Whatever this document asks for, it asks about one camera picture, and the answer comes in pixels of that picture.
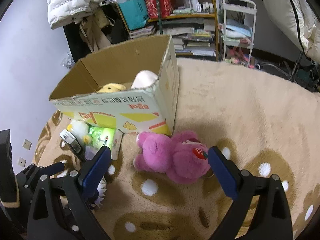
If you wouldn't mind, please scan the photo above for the black white small box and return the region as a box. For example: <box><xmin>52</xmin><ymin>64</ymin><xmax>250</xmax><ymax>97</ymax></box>
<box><xmin>60</xmin><ymin>129</ymin><xmax>86</xmax><ymax>162</ymax></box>

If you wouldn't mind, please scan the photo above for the white yellow plush toy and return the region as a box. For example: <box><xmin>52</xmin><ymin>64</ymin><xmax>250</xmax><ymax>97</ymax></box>
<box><xmin>67</xmin><ymin>119</ymin><xmax>92</xmax><ymax>145</ymax></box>

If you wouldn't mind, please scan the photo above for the green tissue pack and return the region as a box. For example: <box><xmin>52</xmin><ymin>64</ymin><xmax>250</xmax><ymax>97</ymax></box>
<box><xmin>89</xmin><ymin>126</ymin><xmax>124</xmax><ymax>160</ymax></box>

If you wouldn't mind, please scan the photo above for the pink strawberry plush bear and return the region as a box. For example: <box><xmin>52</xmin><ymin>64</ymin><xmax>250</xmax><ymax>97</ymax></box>
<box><xmin>133</xmin><ymin>131</ymin><xmax>210</xmax><ymax>184</ymax></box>

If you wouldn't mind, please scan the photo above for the cardboard box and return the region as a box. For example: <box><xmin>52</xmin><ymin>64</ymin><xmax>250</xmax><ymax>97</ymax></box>
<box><xmin>49</xmin><ymin>35</ymin><xmax>180</xmax><ymax>135</ymax></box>

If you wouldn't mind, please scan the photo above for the white pink plush toy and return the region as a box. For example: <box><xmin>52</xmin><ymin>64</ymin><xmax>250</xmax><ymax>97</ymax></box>
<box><xmin>131</xmin><ymin>70</ymin><xmax>158</xmax><ymax>89</ymax></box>

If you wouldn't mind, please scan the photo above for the beige hanging coat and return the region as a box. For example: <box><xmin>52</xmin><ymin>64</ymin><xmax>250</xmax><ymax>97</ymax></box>
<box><xmin>79</xmin><ymin>15</ymin><xmax>112</xmax><ymax>53</ymax></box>

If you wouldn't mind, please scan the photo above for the stack of books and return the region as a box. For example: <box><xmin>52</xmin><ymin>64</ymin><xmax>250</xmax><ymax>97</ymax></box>
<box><xmin>130</xmin><ymin>19</ymin><xmax>217</xmax><ymax>57</ymax></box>

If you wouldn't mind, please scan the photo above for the white rolling cart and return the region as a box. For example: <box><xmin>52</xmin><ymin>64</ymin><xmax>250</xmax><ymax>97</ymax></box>
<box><xmin>220</xmin><ymin>0</ymin><xmax>257</xmax><ymax>67</ymax></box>

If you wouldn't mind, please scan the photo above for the teal bag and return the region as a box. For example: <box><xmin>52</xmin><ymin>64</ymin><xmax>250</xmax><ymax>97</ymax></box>
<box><xmin>117</xmin><ymin>0</ymin><xmax>149</xmax><ymax>31</ymax></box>

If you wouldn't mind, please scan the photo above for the wooden bookshelf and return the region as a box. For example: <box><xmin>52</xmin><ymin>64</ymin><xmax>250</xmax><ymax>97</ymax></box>
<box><xmin>105</xmin><ymin>0</ymin><xmax>220</xmax><ymax>61</ymax></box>

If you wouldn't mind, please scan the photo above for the red gift bag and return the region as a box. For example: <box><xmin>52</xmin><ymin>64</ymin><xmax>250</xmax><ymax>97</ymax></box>
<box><xmin>145</xmin><ymin>0</ymin><xmax>175</xmax><ymax>20</ymax></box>

